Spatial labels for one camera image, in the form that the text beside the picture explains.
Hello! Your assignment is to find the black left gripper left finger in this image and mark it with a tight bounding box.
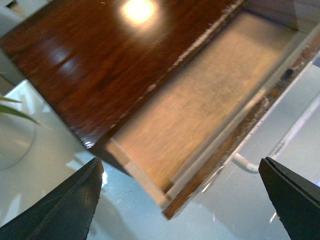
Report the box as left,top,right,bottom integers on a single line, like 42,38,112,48
0,157,104,240

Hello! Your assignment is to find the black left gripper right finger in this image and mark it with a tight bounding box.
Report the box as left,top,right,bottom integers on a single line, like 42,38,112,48
258,157,320,240

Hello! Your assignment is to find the white drawer handle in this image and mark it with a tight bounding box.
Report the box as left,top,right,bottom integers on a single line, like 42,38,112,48
232,94,320,173

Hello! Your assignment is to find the wooden drawer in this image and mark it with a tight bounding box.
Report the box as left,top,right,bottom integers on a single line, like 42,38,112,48
105,0,320,219

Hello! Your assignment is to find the dark wooden drawer cabinet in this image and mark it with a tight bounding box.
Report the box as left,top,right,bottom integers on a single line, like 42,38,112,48
0,0,246,171

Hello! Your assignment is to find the white plant pot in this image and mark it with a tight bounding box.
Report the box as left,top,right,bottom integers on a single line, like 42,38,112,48
0,116,37,170

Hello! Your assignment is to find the green potted plant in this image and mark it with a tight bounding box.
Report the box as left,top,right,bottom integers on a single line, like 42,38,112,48
0,72,41,157

